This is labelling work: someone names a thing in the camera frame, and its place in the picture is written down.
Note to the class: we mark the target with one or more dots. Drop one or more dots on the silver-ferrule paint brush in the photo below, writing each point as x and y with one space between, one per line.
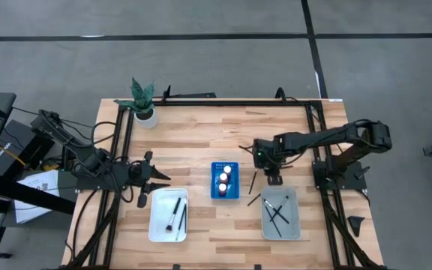
183 215
276 210
282 204

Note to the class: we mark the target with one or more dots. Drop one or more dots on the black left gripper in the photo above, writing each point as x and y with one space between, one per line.
141 174

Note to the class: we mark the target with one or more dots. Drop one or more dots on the black aluminium rig frame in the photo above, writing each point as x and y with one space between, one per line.
219 102

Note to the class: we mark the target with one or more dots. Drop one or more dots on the small black bracket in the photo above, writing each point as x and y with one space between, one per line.
176 267
257 267

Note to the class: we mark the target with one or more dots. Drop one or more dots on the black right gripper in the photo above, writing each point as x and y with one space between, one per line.
270 152

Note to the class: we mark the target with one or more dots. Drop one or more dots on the thick black silver-ferrule brush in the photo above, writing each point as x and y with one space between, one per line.
174 213

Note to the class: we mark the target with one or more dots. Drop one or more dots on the white plastic tray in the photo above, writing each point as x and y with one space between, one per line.
159 210

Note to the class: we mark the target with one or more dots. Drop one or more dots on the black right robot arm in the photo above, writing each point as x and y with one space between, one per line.
332 137

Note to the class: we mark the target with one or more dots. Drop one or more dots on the pale grey plastic tray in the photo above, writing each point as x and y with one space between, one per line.
293 228

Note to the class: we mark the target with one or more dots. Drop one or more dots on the magenta paint bottle white cap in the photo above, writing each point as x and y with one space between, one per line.
227 169
222 188

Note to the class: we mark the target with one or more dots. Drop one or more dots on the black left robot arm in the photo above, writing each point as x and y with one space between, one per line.
88 159

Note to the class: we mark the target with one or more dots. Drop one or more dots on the black triangular bracket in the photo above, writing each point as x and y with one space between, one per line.
356 225

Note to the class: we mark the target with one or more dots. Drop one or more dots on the white paper sheet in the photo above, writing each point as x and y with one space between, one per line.
36 195

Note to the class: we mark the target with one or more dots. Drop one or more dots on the black equipment box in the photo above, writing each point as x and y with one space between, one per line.
17 146

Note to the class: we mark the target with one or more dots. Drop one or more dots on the green potted plant white pot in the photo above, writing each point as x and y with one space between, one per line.
143 97

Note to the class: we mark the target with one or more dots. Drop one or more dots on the blue plastic slotted basket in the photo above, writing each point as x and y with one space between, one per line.
216 193

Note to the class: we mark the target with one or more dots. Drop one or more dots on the orange paint bottle white cap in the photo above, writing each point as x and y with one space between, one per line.
223 177

